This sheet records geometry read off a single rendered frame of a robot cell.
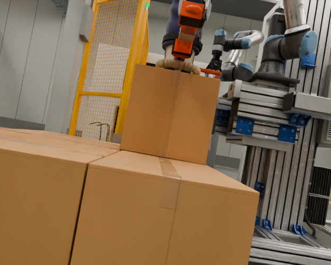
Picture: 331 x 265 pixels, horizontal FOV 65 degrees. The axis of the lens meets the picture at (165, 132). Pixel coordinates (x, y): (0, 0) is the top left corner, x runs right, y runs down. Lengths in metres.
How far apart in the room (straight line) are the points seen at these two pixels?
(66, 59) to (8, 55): 10.08
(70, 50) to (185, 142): 1.85
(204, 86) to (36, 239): 0.90
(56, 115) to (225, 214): 2.25
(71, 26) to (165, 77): 1.77
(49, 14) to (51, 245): 12.19
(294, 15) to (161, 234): 1.18
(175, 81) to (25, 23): 11.87
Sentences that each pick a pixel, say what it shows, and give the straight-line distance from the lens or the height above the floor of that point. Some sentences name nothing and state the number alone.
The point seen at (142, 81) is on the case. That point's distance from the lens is 1.22.
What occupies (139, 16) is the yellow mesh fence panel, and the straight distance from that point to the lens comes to 2.87.
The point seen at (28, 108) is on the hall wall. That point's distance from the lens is 12.02.
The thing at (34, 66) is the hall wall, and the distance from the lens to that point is 12.21.
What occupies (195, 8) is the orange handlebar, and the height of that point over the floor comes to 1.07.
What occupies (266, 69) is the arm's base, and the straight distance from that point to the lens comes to 1.51.
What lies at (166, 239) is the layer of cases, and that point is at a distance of 0.63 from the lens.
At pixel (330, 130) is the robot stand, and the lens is 1.76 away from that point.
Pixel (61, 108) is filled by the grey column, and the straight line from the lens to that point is 2.69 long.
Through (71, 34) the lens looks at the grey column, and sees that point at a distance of 2.82.
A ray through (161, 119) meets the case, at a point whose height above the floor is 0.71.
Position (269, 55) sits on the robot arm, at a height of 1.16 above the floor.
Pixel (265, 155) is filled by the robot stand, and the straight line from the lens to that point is 1.70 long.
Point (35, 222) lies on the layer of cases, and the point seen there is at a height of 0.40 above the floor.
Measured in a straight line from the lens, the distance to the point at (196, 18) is 0.97.
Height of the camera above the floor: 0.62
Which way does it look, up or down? 2 degrees up
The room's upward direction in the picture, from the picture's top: 10 degrees clockwise
